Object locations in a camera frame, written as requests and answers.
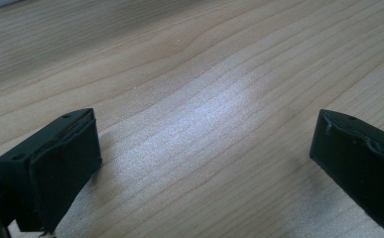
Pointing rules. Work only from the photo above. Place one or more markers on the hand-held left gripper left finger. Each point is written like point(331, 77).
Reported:
point(57, 172)

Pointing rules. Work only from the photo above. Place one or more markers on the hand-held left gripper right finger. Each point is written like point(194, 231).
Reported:
point(358, 162)

